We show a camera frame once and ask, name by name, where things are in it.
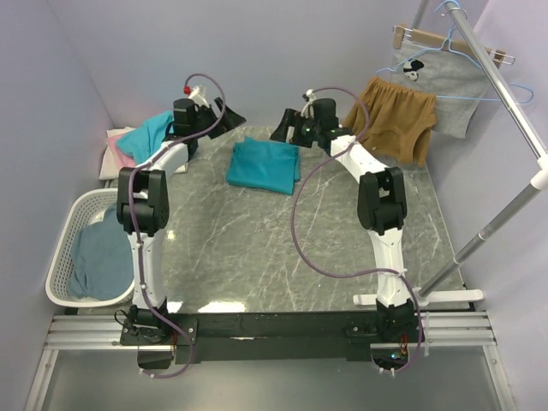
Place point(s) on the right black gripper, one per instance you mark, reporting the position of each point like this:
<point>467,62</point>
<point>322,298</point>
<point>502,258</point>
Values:
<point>294,120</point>

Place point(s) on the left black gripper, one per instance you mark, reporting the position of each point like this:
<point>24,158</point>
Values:
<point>229,120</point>

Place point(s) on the teal t shirt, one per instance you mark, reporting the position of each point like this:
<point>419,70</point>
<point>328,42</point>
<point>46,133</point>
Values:
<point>264,164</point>

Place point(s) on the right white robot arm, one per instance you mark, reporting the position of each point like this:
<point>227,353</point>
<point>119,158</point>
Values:
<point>381,207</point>

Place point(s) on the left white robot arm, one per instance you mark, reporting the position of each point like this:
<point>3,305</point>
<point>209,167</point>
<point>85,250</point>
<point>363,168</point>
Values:
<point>143,207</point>

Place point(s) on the folded cyan t shirt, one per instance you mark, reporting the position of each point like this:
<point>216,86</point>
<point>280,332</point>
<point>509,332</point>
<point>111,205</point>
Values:
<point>142,142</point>

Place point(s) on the folded pink t shirt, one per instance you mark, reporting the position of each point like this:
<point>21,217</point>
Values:
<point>118,158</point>

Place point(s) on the brown shorts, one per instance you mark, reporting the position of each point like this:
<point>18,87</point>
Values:
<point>399,124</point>

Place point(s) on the folded white t shirt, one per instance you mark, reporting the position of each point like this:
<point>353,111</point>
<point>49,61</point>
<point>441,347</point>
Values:
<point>105,167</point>

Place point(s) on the white laundry basket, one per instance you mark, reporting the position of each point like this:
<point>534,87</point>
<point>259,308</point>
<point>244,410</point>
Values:
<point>87,209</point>

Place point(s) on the grey panda cloth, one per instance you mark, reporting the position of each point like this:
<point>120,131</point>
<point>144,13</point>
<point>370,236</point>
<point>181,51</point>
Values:
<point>457,83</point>

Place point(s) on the grey-blue t shirt in basket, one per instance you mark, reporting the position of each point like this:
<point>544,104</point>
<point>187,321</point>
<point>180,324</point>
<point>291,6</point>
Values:
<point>102,260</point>

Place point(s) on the wooden clip hanger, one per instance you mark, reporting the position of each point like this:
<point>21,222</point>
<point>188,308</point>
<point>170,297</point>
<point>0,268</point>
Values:
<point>437,41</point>

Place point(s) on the metal clothes rack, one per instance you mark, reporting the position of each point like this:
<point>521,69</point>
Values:
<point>428,293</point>

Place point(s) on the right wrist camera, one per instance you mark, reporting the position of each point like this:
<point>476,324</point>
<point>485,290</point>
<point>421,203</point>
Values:
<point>309,96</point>

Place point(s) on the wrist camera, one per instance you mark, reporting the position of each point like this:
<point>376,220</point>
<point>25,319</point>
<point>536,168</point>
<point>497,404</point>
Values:
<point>309,96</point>
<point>197,94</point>

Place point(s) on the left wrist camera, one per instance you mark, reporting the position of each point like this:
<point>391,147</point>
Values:
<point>197,94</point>

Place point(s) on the aluminium rail frame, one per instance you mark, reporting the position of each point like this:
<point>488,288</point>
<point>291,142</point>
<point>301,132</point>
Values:
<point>102,332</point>

